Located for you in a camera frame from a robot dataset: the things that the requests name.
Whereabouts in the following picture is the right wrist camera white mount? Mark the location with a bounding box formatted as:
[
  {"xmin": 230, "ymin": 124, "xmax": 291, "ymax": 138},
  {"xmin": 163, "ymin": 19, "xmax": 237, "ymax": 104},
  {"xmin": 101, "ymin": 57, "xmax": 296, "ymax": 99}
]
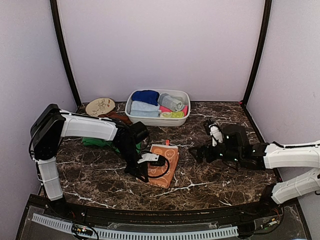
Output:
[{"xmin": 204, "ymin": 120, "xmax": 223, "ymax": 147}]

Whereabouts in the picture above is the round beige embroidered cloth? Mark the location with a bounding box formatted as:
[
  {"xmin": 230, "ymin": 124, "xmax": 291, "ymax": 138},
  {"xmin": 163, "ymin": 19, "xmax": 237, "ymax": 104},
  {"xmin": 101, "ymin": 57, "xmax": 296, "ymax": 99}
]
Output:
[{"xmin": 85, "ymin": 97, "xmax": 116, "ymax": 117}]

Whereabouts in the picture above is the brown towel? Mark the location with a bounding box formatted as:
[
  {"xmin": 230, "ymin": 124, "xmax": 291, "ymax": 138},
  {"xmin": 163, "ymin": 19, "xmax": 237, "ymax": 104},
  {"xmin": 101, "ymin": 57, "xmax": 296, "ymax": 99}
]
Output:
[{"xmin": 98, "ymin": 111, "xmax": 132, "ymax": 125}]

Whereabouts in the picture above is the green microfibre towel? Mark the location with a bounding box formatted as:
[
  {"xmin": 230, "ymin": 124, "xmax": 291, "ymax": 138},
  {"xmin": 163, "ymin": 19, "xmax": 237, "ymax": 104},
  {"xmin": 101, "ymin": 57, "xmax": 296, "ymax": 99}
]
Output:
[{"xmin": 82, "ymin": 137, "xmax": 120, "ymax": 153}]

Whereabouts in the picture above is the grey rolled towel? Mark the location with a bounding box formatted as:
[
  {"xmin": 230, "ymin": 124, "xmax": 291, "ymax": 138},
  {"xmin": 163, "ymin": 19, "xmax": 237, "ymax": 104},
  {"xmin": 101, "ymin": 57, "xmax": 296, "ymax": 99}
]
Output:
[{"xmin": 158, "ymin": 93, "xmax": 185, "ymax": 112}]

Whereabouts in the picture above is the yellow green rolled towel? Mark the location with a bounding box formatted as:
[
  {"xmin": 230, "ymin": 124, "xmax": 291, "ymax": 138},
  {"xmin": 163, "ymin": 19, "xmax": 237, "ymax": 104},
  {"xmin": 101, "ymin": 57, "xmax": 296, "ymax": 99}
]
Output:
[{"xmin": 159, "ymin": 111, "xmax": 185, "ymax": 119}]

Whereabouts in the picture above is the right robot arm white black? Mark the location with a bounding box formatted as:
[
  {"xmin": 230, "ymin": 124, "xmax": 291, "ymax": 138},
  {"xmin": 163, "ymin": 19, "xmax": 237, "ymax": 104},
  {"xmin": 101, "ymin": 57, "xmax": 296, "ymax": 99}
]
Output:
[{"xmin": 188, "ymin": 122, "xmax": 320, "ymax": 217}]

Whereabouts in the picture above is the black frame post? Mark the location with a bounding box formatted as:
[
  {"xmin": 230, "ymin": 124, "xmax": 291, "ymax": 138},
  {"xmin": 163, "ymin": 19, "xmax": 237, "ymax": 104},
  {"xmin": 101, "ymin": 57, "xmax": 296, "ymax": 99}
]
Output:
[
  {"xmin": 241, "ymin": 0, "xmax": 273, "ymax": 108},
  {"xmin": 49, "ymin": 0, "xmax": 82, "ymax": 108}
]

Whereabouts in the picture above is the pink rolled towel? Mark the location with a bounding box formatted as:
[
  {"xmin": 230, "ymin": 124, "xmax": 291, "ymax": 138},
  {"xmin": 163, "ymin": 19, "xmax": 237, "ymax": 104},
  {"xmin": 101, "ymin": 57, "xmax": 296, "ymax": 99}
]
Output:
[{"xmin": 159, "ymin": 105, "xmax": 189, "ymax": 116}]

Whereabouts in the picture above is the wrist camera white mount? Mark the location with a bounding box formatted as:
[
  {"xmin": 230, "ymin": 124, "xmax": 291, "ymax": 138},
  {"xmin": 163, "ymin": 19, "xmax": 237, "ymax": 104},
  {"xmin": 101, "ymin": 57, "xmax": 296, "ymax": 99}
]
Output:
[
  {"xmin": 137, "ymin": 152, "xmax": 160, "ymax": 164},
  {"xmin": 204, "ymin": 120, "xmax": 223, "ymax": 147}
]

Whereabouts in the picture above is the grey plastic basin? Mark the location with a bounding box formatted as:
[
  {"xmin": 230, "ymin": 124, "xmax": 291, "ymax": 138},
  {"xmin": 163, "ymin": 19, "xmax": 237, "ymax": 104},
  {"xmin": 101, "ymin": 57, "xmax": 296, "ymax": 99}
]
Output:
[{"xmin": 125, "ymin": 89, "xmax": 191, "ymax": 127}]

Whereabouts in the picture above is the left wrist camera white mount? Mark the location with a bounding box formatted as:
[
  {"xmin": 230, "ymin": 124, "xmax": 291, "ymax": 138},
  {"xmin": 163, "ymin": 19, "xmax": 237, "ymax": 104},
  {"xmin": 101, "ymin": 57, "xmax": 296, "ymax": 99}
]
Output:
[{"xmin": 137, "ymin": 152, "xmax": 160, "ymax": 164}]

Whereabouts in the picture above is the white slotted cable duct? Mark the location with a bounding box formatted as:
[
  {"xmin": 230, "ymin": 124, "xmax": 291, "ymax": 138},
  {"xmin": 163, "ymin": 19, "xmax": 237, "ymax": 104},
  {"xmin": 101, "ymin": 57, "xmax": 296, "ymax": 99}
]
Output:
[{"xmin": 31, "ymin": 213, "xmax": 239, "ymax": 240}]

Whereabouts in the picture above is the right black frame post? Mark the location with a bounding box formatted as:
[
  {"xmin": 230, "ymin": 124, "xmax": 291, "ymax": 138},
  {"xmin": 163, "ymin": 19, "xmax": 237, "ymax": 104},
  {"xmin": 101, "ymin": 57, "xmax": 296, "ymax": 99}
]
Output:
[{"xmin": 241, "ymin": 0, "xmax": 273, "ymax": 108}]

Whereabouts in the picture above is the small electronics board with leds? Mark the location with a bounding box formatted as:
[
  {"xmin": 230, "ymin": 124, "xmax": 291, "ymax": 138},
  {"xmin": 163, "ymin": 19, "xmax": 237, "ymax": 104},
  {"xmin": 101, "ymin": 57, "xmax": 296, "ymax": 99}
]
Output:
[{"xmin": 71, "ymin": 224, "xmax": 94, "ymax": 237}]

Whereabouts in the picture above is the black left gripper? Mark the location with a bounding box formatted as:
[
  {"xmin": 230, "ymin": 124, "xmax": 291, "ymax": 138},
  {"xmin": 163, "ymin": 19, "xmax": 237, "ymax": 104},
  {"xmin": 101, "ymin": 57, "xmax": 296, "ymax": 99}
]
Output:
[{"xmin": 115, "ymin": 142, "xmax": 149, "ymax": 182}]

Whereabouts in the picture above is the dark blue rolled towel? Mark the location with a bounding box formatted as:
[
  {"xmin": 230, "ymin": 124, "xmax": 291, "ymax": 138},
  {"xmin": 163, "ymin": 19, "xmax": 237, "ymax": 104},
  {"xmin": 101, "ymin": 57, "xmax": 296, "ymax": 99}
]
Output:
[{"xmin": 131, "ymin": 90, "xmax": 160, "ymax": 106}]

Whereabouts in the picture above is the black front table rail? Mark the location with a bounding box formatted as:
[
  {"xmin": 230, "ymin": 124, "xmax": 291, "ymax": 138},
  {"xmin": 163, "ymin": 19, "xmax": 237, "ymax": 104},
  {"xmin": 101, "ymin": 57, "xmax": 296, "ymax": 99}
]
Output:
[{"xmin": 27, "ymin": 194, "xmax": 298, "ymax": 227}]

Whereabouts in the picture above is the left black frame post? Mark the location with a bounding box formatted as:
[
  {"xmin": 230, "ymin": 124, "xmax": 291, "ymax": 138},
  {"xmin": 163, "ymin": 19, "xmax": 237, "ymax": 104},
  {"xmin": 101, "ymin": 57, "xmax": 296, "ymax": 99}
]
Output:
[{"xmin": 49, "ymin": 0, "xmax": 82, "ymax": 108}]

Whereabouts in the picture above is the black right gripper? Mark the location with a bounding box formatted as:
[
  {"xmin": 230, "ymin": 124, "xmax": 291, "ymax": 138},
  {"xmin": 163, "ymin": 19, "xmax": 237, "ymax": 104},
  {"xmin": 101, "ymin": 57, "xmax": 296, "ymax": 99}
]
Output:
[{"xmin": 189, "ymin": 138, "xmax": 242, "ymax": 164}]

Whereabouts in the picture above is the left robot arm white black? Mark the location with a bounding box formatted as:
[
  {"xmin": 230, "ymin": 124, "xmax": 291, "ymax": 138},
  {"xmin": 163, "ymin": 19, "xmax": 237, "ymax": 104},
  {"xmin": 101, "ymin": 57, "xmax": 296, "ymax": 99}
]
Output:
[{"xmin": 28, "ymin": 103, "xmax": 149, "ymax": 218}]

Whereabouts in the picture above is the orange bunny pattern towel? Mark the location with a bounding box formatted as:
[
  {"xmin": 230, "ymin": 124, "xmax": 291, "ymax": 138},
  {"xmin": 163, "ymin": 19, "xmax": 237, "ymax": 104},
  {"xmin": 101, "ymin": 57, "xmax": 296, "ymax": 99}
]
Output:
[{"xmin": 145, "ymin": 139, "xmax": 180, "ymax": 189}]

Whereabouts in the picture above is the light blue rolled towel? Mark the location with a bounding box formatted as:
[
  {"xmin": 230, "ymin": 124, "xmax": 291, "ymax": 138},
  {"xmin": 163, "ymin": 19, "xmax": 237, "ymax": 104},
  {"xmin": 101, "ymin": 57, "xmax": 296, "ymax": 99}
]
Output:
[{"xmin": 130, "ymin": 100, "xmax": 160, "ymax": 118}]

